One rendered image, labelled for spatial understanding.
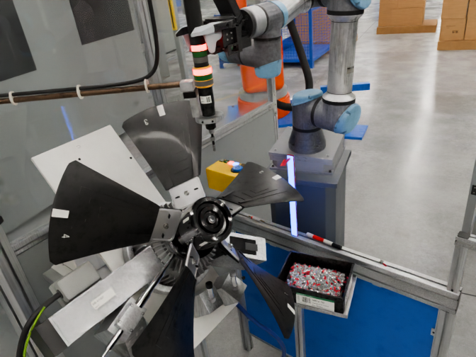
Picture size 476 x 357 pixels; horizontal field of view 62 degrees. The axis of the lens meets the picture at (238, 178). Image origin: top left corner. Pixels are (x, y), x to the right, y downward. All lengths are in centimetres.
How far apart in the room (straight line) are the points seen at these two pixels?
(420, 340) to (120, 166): 113
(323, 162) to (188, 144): 66
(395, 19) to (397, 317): 889
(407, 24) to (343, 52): 864
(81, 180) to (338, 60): 91
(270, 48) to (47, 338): 87
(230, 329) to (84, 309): 144
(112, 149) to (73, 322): 54
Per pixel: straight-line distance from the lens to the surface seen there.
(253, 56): 114
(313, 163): 158
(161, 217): 98
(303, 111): 153
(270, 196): 115
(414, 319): 150
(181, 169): 106
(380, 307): 152
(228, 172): 151
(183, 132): 108
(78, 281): 104
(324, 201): 159
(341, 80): 143
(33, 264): 165
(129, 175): 126
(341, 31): 140
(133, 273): 105
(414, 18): 1001
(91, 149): 126
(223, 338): 231
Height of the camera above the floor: 176
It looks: 28 degrees down
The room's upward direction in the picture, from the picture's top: 7 degrees counter-clockwise
